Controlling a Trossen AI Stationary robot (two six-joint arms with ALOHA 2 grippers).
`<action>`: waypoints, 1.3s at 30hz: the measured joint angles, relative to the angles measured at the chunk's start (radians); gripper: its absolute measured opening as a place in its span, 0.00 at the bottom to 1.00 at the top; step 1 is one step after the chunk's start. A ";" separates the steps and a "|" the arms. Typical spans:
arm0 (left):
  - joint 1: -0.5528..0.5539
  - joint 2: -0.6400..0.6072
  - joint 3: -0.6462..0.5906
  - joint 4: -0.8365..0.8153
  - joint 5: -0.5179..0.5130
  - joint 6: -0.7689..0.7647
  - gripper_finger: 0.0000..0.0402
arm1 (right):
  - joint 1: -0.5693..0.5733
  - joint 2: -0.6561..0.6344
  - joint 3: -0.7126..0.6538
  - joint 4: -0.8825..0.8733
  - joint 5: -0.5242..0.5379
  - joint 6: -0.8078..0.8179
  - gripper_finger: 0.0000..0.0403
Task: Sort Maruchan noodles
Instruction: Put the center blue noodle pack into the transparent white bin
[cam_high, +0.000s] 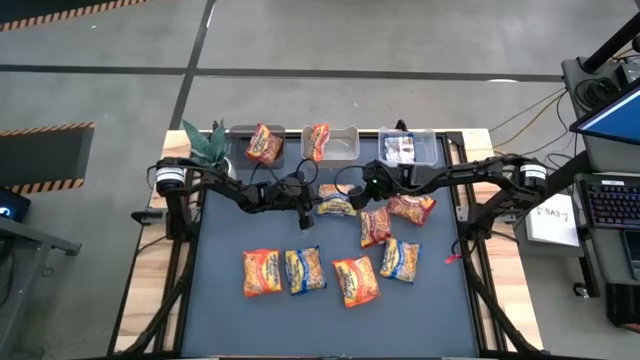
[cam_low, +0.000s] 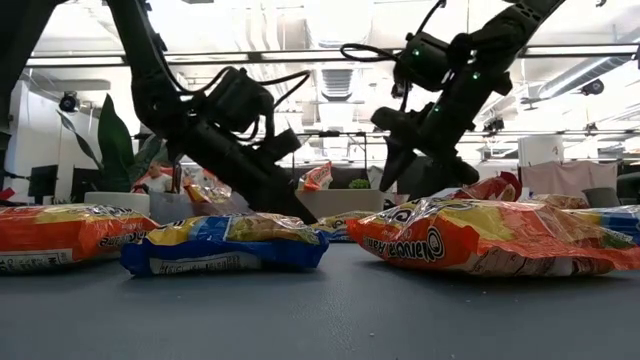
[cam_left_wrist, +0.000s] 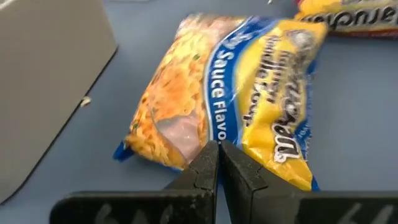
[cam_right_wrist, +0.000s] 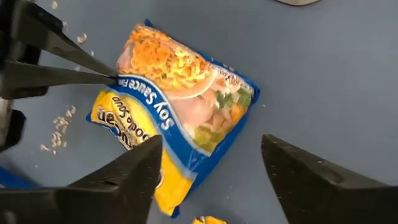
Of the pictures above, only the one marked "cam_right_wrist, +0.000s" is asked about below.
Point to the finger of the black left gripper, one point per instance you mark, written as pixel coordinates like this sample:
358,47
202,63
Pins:
46,31
37,77

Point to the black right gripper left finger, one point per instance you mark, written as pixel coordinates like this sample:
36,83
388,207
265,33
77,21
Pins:
124,186

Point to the scattered noodle crumb pile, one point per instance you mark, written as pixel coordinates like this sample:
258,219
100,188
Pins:
56,138

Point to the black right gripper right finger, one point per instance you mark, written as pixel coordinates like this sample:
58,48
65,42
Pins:
311,193

